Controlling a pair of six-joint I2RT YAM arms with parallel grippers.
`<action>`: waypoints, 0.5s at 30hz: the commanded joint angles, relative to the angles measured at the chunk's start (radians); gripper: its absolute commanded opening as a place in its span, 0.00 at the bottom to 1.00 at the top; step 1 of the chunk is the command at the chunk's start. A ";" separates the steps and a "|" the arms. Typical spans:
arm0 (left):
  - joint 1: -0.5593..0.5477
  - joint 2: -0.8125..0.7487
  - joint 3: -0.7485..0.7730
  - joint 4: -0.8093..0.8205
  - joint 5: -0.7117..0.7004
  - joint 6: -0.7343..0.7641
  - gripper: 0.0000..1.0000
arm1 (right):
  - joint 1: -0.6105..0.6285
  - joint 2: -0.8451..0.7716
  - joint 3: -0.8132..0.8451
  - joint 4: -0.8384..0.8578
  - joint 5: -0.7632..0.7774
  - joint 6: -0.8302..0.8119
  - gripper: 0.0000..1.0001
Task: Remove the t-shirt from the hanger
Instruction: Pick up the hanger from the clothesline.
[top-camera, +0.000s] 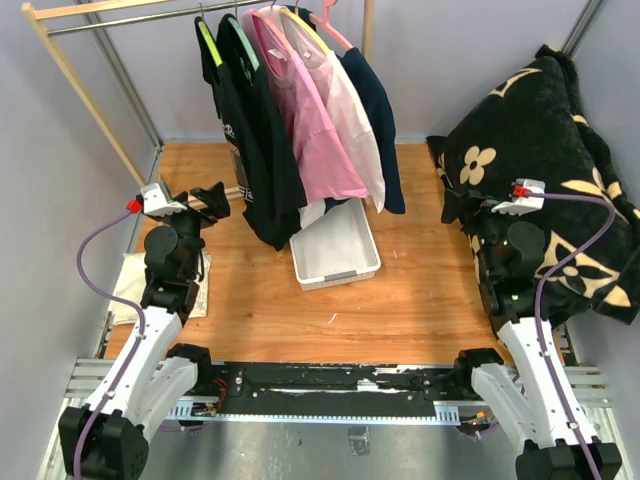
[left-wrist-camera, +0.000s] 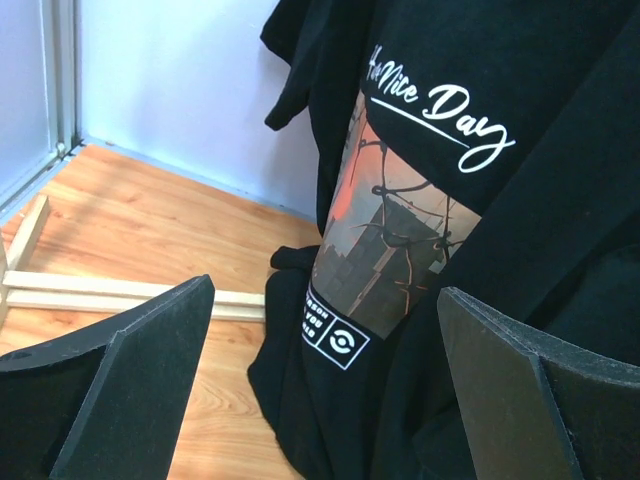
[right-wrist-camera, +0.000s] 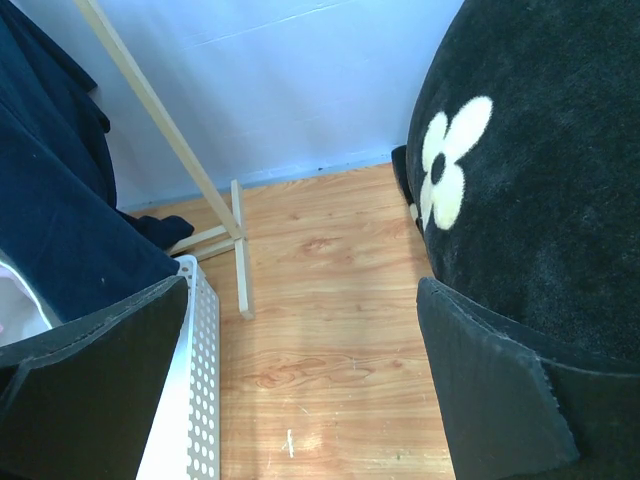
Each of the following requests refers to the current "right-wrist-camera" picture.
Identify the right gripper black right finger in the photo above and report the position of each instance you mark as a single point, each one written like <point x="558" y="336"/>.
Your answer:
<point x="518" y="404"/>

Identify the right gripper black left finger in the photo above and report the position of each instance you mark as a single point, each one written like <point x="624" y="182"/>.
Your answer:
<point x="78" y="401"/>

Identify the navy blue t shirt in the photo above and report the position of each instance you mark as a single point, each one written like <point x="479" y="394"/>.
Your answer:
<point x="60" y="226"/>

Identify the white t shirt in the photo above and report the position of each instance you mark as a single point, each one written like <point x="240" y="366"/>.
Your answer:
<point x="24" y="313"/>

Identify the white perforated plastic basket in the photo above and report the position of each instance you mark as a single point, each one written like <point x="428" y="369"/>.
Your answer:
<point x="184" y="440"/>

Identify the wooden clothes rack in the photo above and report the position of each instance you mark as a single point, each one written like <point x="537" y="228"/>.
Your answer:
<point x="230" y="234"/>

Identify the black floral plush blanket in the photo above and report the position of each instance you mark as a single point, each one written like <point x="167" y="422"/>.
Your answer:
<point x="521" y="166"/>

